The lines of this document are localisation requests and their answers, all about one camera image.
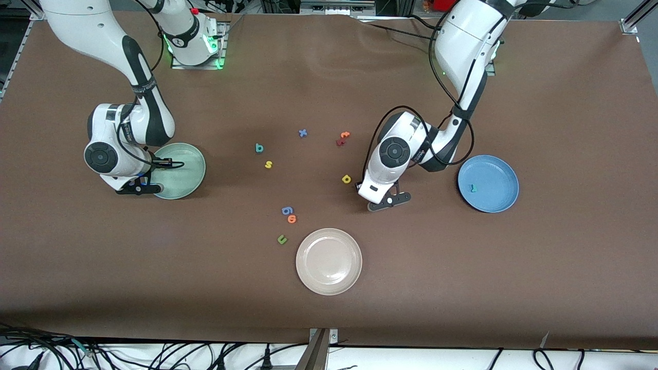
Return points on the light green plate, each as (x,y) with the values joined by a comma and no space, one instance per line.
(185,174)

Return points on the aluminium frame beam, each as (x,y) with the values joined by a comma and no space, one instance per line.
(313,357)

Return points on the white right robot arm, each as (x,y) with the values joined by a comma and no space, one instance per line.
(87,25)

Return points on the red box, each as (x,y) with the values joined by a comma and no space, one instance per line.
(439,5)

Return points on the grey equipment box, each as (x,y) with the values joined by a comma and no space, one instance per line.
(334,6)

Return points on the blue plate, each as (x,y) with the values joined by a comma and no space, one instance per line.
(488,174)

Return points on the brown paper table cover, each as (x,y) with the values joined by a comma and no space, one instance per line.
(462,282)

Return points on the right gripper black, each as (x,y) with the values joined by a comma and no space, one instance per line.
(145,173)

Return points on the aluminium frame corner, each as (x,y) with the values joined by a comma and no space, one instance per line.
(629,25)
(40,14)

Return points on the beige plate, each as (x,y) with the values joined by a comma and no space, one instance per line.
(329,261)

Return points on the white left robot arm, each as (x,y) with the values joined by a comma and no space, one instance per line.
(462,41)

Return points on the metal corner bracket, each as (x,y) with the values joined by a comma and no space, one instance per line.
(334,336)

